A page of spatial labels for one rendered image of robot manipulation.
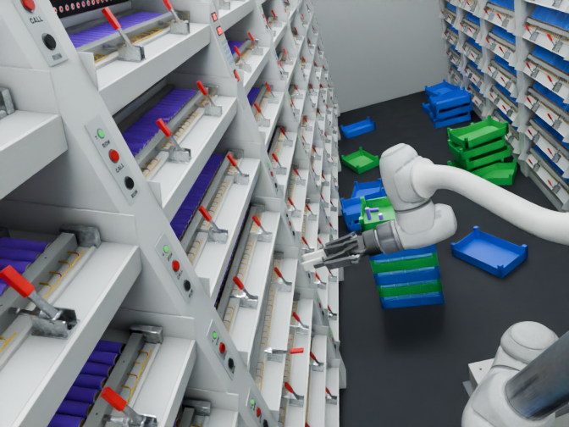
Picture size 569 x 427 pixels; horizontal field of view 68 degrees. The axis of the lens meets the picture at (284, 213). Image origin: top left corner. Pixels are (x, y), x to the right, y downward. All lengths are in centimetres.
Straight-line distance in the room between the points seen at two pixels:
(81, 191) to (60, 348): 21
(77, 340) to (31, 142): 22
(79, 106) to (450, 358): 175
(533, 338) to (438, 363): 74
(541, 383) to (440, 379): 93
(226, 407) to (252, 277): 37
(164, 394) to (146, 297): 14
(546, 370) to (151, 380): 76
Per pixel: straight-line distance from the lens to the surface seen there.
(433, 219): 117
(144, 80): 80
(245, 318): 101
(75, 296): 57
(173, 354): 72
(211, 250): 90
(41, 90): 57
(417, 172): 109
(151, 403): 67
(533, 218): 102
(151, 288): 68
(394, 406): 191
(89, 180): 60
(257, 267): 114
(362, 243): 123
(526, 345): 132
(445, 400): 190
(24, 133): 53
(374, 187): 325
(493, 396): 120
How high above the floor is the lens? 158
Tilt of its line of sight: 29 degrees down
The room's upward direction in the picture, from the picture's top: 20 degrees counter-clockwise
